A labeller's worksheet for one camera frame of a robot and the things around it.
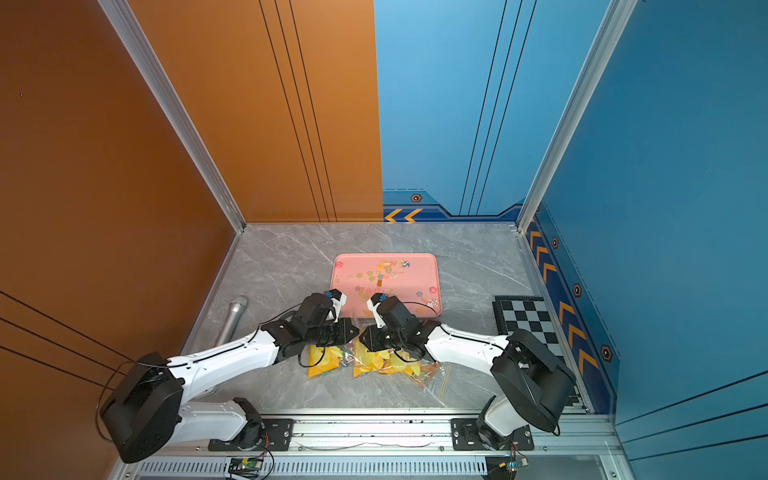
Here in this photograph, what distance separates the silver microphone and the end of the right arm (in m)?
0.41

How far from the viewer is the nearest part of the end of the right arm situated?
25.8 inches

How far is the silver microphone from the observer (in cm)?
90
